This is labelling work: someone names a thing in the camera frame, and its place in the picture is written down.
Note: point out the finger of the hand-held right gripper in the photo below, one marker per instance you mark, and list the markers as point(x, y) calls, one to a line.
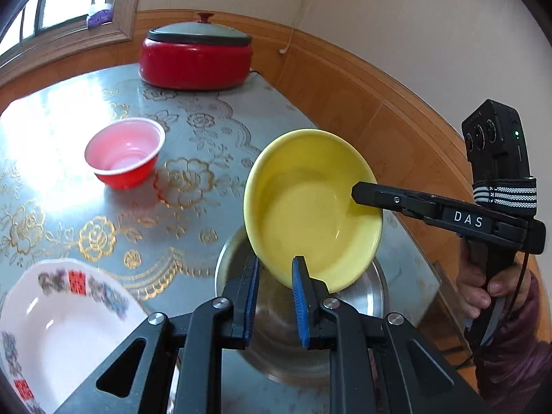
point(388, 199)

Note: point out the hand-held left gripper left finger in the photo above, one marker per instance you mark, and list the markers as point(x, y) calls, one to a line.
point(252, 308)

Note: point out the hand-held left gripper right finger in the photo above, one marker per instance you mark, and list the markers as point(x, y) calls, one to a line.
point(302, 310)

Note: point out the stainless steel bowl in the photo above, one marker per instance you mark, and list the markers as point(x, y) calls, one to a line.
point(276, 345)

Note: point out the yellow bowl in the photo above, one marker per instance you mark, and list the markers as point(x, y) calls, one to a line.
point(302, 207)

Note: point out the oval red-print floral plate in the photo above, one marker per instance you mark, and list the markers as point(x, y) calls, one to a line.
point(64, 336)

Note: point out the red plastic bowl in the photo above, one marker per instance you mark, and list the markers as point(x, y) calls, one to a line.
point(125, 151)

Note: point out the person's right forearm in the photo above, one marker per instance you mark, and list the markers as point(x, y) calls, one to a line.
point(522, 353)

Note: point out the person's right hand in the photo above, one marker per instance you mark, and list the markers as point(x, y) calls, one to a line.
point(472, 289)

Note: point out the red electric pot with lid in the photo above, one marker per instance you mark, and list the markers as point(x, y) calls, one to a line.
point(194, 64)

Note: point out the purple tissue pack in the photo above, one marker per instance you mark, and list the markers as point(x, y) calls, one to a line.
point(100, 16)

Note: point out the window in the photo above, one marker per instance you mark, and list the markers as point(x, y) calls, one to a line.
point(30, 17)

